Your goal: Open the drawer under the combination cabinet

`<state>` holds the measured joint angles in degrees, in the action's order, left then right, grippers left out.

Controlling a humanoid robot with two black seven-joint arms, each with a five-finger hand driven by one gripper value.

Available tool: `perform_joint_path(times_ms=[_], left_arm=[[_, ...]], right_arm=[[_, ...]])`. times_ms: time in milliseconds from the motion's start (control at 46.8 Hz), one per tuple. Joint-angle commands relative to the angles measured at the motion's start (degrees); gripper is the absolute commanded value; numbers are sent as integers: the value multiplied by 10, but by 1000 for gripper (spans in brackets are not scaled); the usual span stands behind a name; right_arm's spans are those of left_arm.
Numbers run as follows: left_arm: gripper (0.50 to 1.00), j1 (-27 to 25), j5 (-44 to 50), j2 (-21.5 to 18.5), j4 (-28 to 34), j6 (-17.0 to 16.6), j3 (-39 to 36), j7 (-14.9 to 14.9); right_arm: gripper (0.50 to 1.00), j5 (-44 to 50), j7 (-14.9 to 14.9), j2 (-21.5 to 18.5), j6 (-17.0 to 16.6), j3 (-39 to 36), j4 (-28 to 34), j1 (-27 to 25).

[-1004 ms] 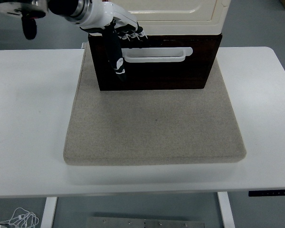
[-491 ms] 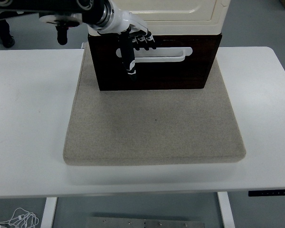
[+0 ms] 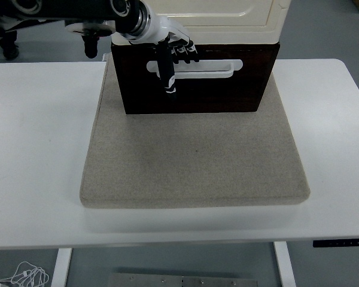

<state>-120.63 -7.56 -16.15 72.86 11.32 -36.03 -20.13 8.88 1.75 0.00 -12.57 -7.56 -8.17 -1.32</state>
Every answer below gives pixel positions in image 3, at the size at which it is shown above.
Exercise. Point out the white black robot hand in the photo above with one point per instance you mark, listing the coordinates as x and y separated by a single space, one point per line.
161 28

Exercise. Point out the beige fabric mat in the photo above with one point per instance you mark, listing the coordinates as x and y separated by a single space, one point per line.
194 161

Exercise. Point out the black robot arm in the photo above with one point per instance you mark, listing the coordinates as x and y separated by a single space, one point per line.
77 9

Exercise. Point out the white table leg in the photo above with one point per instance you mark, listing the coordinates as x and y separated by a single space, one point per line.
61 267
285 266

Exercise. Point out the black table control panel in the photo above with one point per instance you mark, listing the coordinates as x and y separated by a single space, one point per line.
341 242

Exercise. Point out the dark wooden drawer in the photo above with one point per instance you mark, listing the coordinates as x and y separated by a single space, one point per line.
212 95

